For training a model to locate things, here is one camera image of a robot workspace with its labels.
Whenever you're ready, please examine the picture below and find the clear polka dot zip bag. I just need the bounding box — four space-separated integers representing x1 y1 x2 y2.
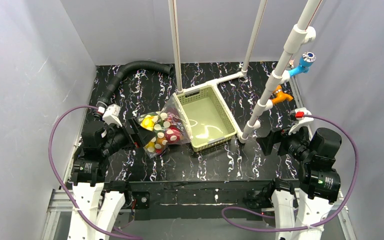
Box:
136 93 193 158

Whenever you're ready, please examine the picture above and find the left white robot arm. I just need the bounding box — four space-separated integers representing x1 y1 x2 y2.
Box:
67 118 153 240

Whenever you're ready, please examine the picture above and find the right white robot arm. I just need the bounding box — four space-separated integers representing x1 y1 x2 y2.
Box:
256 127 342 240

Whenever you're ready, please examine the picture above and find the red fake apple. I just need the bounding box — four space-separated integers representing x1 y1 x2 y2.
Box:
164 128 183 144

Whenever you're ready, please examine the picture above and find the orange plastic faucet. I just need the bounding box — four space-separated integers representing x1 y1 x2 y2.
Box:
271 85 294 105

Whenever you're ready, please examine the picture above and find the pale green plastic basket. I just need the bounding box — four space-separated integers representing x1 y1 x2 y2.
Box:
174 84 239 153

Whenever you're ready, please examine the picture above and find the blue plastic faucet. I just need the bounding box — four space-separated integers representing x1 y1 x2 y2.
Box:
288 51 316 78

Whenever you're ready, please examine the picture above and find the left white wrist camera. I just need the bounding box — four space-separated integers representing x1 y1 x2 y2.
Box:
102 104 122 128

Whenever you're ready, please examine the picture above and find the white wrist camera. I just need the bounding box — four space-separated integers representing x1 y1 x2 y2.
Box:
102 104 122 128
288 107 314 135

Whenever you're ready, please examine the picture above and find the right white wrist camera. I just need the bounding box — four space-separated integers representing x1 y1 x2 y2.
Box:
288 107 314 135

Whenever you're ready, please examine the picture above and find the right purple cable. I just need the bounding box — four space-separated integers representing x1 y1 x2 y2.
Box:
221 114 360 233

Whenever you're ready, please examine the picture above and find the black corrugated hose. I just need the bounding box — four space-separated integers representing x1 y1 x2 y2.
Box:
92 60 174 119

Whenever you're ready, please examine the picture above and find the white PVC pipe frame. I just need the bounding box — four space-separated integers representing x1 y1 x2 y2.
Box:
168 0 324 144

